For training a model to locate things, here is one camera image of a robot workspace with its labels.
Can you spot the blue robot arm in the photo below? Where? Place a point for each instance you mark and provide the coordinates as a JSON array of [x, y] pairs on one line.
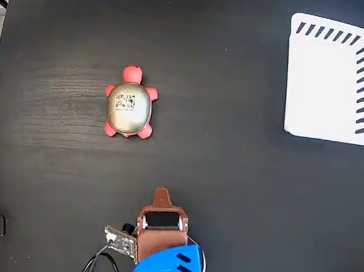
[[165, 267]]

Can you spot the white slotted tray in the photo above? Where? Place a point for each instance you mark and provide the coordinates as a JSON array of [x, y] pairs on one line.
[[318, 90]]

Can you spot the camera circuit board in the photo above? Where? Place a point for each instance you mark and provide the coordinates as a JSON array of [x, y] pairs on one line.
[[123, 243]]

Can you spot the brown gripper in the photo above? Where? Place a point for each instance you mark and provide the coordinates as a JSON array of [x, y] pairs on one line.
[[161, 239]]

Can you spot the red turtle toy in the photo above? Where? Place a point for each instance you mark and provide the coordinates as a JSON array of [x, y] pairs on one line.
[[129, 106]]

